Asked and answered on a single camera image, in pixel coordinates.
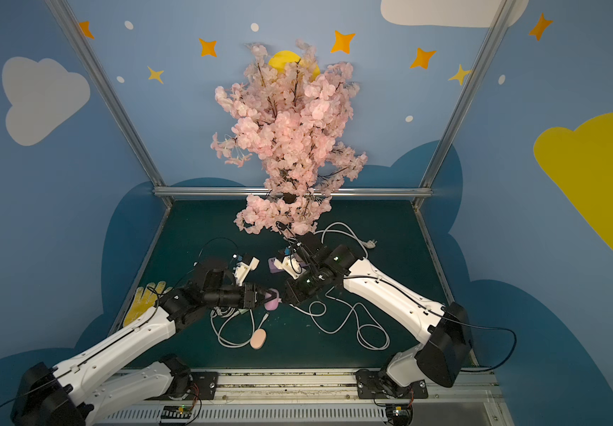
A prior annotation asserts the purple power strip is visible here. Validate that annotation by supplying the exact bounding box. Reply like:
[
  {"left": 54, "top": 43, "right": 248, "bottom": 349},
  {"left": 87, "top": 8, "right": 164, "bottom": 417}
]
[{"left": 267, "top": 257, "right": 284, "bottom": 274}]

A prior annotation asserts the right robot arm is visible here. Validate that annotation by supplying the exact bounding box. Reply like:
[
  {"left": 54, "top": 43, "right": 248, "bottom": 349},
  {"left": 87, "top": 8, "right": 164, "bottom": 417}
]
[{"left": 276, "top": 234, "right": 473, "bottom": 393}]

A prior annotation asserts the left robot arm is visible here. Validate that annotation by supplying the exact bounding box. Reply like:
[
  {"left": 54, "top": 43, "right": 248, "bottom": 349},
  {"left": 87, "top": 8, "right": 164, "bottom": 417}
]
[{"left": 10, "top": 258, "right": 279, "bottom": 425}]

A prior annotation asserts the yellow work glove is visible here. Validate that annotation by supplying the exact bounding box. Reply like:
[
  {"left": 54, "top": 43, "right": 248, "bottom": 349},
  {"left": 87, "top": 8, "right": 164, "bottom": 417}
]
[{"left": 122, "top": 282, "right": 172, "bottom": 328}]

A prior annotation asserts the green circuit board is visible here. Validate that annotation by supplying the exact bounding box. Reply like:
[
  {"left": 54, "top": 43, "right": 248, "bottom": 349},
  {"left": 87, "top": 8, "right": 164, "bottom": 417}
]
[{"left": 159, "top": 405, "right": 195, "bottom": 424}]

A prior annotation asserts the pink artificial blossom tree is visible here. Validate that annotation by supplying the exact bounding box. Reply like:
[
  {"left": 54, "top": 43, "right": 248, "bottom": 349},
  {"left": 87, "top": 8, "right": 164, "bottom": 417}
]
[{"left": 211, "top": 42, "right": 368, "bottom": 235}]

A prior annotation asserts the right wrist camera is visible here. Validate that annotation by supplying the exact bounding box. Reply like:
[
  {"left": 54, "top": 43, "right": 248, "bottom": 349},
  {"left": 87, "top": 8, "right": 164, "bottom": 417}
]
[{"left": 282, "top": 254, "right": 306, "bottom": 280}]

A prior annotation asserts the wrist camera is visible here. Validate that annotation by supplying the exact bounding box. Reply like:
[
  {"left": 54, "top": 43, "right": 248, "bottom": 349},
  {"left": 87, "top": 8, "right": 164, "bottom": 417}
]
[
  {"left": 233, "top": 255, "right": 260, "bottom": 287},
  {"left": 282, "top": 254, "right": 306, "bottom": 280}
]

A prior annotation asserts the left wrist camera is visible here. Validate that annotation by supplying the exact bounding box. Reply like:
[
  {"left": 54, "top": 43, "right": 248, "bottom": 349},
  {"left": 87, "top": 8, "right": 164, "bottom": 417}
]
[{"left": 233, "top": 255, "right": 260, "bottom": 287}]

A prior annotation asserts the white power strip cable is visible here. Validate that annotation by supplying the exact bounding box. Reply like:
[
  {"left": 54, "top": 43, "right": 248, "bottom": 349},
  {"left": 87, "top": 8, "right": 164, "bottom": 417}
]
[{"left": 314, "top": 221, "right": 378, "bottom": 257}]

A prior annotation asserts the aluminium front rail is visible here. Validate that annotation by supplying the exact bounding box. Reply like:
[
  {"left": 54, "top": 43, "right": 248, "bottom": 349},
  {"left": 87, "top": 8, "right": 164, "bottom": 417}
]
[{"left": 93, "top": 368, "right": 514, "bottom": 425}]

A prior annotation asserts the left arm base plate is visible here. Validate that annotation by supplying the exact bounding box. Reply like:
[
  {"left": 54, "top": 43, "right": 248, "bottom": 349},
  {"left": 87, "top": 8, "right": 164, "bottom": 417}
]
[{"left": 164, "top": 371, "right": 219, "bottom": 400}]

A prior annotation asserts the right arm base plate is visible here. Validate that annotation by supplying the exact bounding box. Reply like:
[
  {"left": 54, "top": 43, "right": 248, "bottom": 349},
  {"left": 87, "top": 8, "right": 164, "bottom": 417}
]
[{"left": 354, "top": 369, "right": 428, "bottom": 399}]

